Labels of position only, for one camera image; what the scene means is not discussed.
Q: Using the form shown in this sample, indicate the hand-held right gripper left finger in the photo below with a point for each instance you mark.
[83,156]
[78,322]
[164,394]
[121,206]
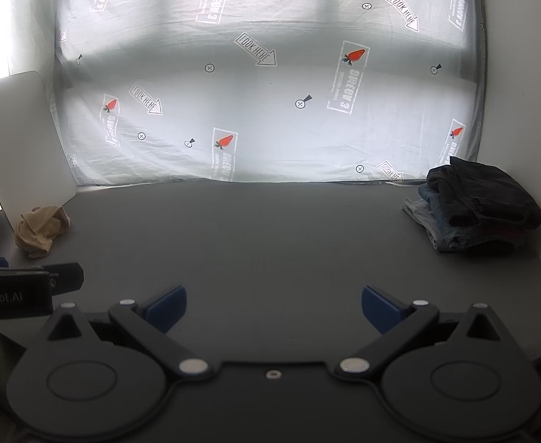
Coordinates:
[169,307]

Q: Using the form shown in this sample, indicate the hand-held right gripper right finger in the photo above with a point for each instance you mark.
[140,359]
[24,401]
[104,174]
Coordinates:
[376,307]

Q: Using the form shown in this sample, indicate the beige long-sleeved shirt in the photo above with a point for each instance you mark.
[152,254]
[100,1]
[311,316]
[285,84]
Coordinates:
[40,230]

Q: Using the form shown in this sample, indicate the blue jeans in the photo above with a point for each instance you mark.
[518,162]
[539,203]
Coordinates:
[441,226]

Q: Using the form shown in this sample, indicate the grey flat board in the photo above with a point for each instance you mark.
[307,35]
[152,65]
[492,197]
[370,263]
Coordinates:
[21,147]

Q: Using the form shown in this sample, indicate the black garment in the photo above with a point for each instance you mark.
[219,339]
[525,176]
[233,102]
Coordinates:
[487,194]

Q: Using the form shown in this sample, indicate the white printed bed sheet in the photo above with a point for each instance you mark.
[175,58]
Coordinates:
[270,78]

